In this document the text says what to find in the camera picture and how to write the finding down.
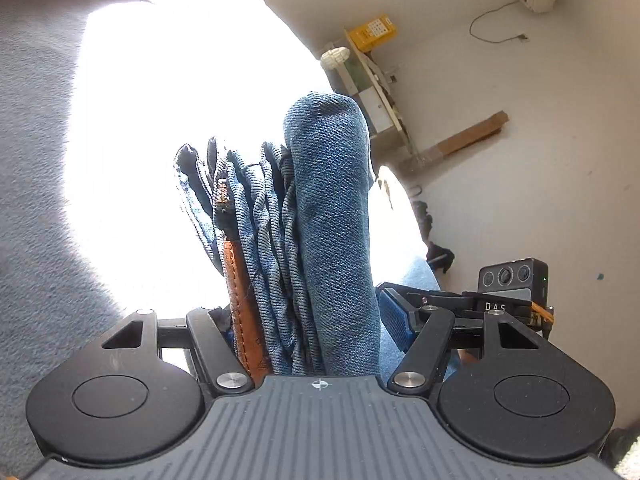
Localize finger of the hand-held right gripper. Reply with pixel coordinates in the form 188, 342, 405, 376
375, 281, 464, 317

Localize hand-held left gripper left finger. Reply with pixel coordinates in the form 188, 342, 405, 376
102, 306, 254, 397

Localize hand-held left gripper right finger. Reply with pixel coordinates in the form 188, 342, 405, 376
378, 291, 544, 395

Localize blue denim jeans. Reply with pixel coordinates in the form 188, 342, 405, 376
174, 91, 460, 381

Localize black bundled item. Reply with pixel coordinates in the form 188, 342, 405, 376
411, 200, 457, 276

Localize wooden plank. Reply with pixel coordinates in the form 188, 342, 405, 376
429, 111, 511, 159

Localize white shelf unit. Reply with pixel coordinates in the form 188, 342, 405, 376
325, 30, 418, 163

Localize person's fuzzy jacket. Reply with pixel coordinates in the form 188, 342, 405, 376
600, 425, 640, 480

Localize white woven item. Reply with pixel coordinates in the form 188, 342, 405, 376
319, 46, 350, 69

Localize grey fleece blanket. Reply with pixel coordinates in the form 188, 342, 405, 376
0, 0, 401, 466

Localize yellow box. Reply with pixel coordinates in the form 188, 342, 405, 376
347, 13, 399, 54

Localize thin wall cable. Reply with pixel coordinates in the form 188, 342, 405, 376
469, 0, 531, 44

